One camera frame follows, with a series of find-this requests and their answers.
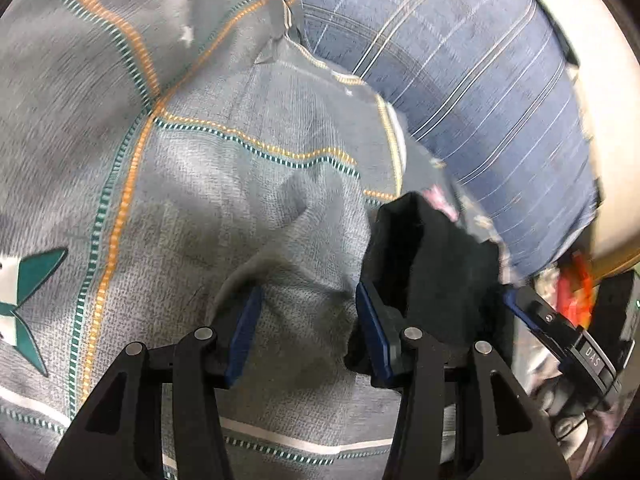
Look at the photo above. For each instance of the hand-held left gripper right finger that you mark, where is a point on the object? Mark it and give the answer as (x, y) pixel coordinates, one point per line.
(372, 340)

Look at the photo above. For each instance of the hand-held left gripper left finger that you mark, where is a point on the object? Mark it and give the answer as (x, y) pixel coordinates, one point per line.
(245, 332)

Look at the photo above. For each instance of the blue striped cloth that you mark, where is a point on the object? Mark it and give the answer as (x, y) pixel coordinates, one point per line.
(475, 85)

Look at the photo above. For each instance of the wooden bed frame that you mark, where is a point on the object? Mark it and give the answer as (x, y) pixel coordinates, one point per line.
(617, 262)

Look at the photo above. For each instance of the dark floral cloth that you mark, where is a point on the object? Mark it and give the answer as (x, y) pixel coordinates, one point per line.
(465, 210)

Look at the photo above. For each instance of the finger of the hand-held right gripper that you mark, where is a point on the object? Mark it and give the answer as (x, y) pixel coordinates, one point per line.
(545, 324)

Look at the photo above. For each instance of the red orange packet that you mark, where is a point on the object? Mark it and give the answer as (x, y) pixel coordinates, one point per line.
(575, 280)

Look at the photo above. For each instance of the grey star striped bedsheet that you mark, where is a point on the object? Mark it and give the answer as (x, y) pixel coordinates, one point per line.
(200, 160)

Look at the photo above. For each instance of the black pants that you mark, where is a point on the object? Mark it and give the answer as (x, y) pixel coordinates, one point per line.
(440, 270)

